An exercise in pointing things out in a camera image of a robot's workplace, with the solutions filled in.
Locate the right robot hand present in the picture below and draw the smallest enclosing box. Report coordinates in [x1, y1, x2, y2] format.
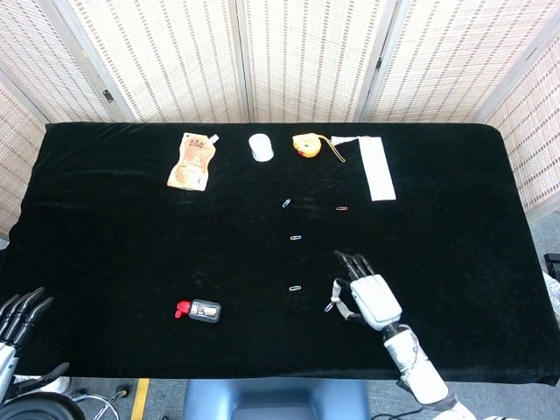
[332, 249, 403, 333]

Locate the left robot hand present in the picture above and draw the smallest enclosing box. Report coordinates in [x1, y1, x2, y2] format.
[0, 286, 71, 397]

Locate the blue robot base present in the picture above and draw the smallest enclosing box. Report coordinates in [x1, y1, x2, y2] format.
[181, 378, 382, 420]

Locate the white shoe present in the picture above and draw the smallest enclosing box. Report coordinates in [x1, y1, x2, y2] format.
[41, 374, 72, 395]

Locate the chrome stool base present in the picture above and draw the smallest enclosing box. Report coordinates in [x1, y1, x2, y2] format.
[69, 383, 132, 406]

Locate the white paper strip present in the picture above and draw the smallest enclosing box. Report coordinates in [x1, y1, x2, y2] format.
[331, 135, 397, 203]

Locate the black velvet tablecloth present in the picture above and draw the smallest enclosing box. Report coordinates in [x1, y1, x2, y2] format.
[0, 122, 560, 389]

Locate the yellow tape measure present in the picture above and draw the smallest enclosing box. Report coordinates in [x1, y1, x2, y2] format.
[291, 134, 347, 165]

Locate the black bottle with red cap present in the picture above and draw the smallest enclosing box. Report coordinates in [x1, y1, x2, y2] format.
[174, 298, 222, 325]

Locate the white patterned cloth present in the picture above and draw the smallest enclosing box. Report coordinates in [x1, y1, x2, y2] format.
[541, 269, 560, 317]

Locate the small white round container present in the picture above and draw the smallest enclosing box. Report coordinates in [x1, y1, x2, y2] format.
[248, 133, 275, 163]

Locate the beige spout pouch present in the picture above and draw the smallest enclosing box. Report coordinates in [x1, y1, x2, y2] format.
[167, 132, 221, 193]

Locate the woven folding screen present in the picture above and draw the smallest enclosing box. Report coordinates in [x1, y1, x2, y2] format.
[0, 0, 560, 246]

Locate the white wrapped arm cable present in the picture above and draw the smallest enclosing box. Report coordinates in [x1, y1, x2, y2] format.
[406, 334, 429, 376]

